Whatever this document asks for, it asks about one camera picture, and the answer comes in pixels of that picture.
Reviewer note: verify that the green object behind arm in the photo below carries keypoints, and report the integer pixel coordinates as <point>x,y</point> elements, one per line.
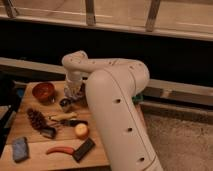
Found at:
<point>137,99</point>

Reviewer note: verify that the black handled tool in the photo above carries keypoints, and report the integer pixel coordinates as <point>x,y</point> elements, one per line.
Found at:
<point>73,123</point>

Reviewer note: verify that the small metal can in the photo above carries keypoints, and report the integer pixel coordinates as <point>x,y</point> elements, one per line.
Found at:
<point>65,104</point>

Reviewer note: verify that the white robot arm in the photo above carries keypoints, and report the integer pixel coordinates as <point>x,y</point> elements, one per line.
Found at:
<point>109,89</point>

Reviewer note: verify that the small black cup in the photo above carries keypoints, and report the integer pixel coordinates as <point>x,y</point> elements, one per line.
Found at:
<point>48,132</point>

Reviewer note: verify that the red-brown bowl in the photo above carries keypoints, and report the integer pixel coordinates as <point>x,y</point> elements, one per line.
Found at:
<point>44,92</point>

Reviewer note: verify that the yellow-handled tool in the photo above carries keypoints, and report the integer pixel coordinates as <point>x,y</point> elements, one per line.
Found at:
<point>60,117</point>

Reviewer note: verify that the red chili pepper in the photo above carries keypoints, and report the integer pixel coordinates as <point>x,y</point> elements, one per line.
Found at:
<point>60,149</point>

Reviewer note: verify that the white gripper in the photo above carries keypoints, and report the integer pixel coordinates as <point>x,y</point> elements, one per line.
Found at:
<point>73,89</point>

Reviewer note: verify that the black rectangular block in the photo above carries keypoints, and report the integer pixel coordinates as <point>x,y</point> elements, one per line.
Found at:
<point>83,149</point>

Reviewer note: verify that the yellow round fruit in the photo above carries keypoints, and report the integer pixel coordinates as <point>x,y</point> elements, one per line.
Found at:
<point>81,130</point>

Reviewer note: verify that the brown pine cone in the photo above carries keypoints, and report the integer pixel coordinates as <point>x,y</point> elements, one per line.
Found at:
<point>36,118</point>

